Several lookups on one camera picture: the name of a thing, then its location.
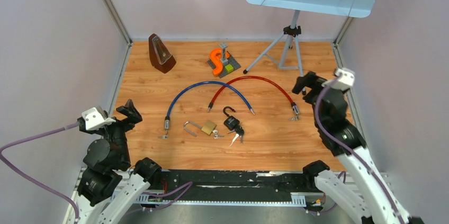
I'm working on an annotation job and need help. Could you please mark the orange S block toy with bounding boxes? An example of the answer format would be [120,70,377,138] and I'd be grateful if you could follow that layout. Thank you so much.
[207,42,241,78]

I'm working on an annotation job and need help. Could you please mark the brown wooden metronome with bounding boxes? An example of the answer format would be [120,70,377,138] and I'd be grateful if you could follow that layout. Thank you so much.
[148,33,176,74]

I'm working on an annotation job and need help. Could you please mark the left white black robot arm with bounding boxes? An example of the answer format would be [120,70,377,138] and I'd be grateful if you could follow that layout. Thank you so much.
[74,99,162,223]

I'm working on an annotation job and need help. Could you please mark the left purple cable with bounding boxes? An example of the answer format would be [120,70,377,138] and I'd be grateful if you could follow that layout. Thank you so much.
[0,121,194,224]

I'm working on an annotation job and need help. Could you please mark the red cable lock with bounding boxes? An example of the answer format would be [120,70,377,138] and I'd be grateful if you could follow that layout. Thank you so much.
[207,76,300,116]

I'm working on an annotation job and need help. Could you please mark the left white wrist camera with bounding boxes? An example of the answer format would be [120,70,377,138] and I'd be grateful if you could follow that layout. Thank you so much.
[81,106,116,131]

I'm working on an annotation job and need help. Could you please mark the purple cable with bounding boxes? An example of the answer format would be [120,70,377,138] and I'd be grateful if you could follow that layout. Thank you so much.
[313,81,406,224]
[0,121,194,224]

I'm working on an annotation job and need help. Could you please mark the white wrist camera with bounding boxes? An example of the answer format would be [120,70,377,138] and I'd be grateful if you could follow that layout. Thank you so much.
[81,106,116,131]
[321,67,355,92]

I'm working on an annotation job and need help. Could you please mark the red lock silver keys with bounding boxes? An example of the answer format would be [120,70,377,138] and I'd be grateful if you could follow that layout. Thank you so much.
[288,115,300,121]

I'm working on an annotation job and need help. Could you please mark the brass padlock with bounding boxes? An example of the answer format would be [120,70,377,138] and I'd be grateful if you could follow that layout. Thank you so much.
[183,120,218,137]

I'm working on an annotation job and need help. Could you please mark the black head key bunch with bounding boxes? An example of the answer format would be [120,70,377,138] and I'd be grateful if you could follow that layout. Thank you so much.
[228,125,245,146]

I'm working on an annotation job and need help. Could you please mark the small black padlock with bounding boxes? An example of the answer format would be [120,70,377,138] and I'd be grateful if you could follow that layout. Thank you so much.
[223,106,240,131]

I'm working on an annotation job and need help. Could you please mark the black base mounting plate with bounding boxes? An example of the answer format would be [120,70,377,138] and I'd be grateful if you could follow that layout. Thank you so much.
[149,169,324,203]

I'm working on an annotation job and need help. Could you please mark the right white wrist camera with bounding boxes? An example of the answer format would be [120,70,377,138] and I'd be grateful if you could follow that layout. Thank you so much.
[321,67,355,92]

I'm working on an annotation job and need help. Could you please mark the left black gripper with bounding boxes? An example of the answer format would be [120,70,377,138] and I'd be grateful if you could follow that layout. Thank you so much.
[80,98,142,165]

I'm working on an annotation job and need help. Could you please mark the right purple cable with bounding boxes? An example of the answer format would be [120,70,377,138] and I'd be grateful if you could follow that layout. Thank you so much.
[313,81,406,224]

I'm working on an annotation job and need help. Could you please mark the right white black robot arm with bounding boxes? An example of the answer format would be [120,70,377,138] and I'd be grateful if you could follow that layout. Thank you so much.
[292,68,423,223]

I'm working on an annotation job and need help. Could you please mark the blue cable lock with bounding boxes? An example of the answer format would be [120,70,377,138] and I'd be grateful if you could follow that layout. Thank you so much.
[164,80,256,131]

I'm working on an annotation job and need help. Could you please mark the padlock silver keys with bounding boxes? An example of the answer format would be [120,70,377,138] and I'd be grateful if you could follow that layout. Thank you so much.
[212,130,224,139]

